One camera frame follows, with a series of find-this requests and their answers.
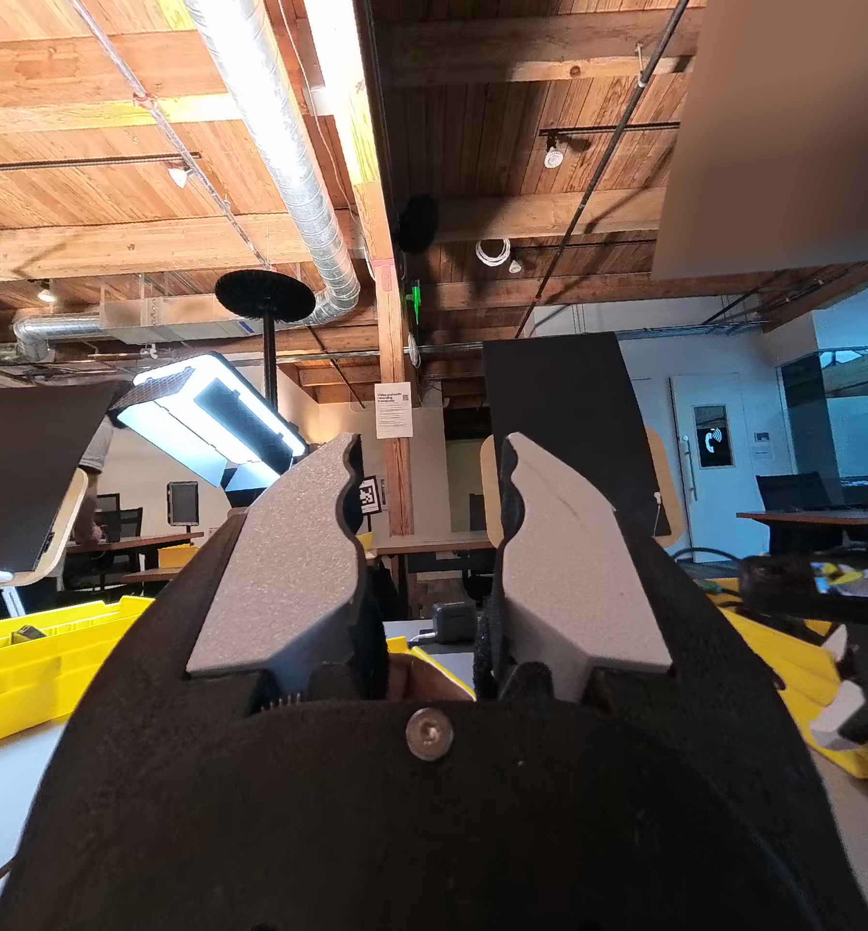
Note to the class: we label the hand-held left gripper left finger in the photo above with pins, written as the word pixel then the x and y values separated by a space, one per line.
pixel 288 574

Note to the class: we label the small yellow storage bin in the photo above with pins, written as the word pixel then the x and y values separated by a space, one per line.
pixel 179 556

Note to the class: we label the person's left hand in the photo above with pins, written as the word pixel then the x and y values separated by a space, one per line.
pixel 423 680

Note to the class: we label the led light panel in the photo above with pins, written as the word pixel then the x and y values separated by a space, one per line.
pixel 165 422

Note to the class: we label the cluttered wooden workbench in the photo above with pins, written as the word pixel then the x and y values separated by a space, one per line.
pixel 136 540

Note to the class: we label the black board on white stand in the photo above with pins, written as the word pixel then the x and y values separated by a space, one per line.
pixel 564 393
pixel 34 465

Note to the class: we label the white paper notice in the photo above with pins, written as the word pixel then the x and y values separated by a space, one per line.
pixel 394 411

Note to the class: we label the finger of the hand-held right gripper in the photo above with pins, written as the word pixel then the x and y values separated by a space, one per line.
pixel 837 646
pixel 841 716

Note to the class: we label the wooden office desk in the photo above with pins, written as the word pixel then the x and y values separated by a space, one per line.
pixel 441 542
pixel 819 515

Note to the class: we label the silver ventilation duct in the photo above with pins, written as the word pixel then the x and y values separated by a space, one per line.
pixel 288 145

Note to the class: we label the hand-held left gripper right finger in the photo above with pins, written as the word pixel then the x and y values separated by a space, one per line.
pixel 572 582

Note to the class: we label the black round speaker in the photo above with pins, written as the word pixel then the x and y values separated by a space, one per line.
pixel 418 224

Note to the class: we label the black and white tag sign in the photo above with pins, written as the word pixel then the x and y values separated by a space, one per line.
pixel 370 496

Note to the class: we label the door window with phone icon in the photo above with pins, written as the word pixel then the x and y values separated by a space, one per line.
pixel 713 436

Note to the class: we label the black office chair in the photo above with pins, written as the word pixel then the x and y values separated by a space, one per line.
pixel 790 491

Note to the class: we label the green exit sign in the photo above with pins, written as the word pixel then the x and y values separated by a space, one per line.
pixel 413 302

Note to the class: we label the small dark object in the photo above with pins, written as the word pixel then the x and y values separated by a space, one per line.
pixel 28 634

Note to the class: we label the small black monitor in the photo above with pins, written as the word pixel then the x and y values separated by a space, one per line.
pixel 184 503

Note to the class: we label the wooden support post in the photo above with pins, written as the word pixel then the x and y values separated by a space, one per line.
pixel 396 342

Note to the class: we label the yellow plastic bin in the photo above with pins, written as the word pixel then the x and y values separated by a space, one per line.
pixel 26 691
pixel 783 669

